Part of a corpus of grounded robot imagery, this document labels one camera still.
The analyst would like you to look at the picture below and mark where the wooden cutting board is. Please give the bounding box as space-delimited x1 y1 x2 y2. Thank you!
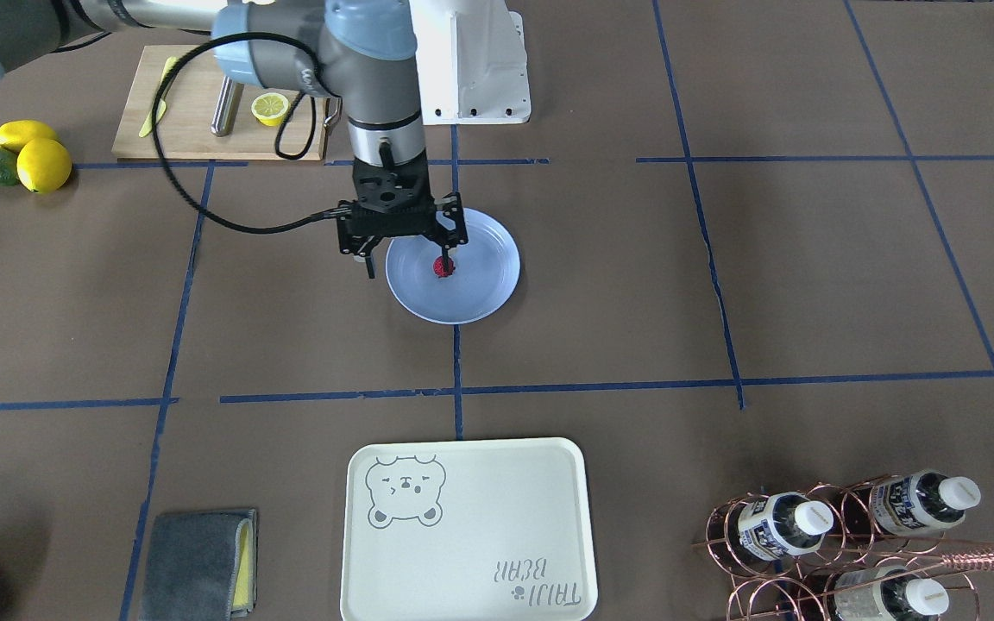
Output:
113 46 329 161

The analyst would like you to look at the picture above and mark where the grey folded cloth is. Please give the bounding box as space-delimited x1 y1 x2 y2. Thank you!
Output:
138 507 259 620

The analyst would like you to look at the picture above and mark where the tea bottle middle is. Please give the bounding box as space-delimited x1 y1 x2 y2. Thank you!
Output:
840 469 983 539

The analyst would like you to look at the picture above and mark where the yellow plastic knife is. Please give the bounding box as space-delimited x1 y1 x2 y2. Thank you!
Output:
138 56 179 138

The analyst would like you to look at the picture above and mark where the large yellow lemon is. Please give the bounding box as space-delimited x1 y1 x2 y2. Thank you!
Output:
17 138 72 194

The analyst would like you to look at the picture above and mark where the red strawberry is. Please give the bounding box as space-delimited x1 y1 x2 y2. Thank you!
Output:
431 256 456 279

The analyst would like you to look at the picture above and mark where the tea bottle front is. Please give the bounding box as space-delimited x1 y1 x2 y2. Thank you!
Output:
726 492 835 565

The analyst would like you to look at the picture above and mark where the lemon half slice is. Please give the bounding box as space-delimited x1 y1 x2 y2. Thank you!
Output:
251 93 291 127

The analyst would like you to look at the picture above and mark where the blue round plate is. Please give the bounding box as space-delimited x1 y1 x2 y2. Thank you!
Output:
384 208 521 325

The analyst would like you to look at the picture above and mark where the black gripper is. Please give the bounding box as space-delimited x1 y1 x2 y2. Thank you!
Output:
336 158 469 279

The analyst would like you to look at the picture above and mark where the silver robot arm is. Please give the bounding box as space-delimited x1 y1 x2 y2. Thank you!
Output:
0 1 469 278

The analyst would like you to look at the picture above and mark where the tea bottle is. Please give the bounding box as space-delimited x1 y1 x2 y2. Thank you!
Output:
798 565 950 620
840 469 983 539
726 492 835 565

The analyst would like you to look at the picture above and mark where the cream bear serving tray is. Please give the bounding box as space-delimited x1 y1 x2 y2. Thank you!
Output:
340 437 599 620

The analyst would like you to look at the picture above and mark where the copper wire bottle rack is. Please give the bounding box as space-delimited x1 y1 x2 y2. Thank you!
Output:
691 480 994 620

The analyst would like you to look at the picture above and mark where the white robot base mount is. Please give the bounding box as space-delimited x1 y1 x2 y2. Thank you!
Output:
410 1 532 126

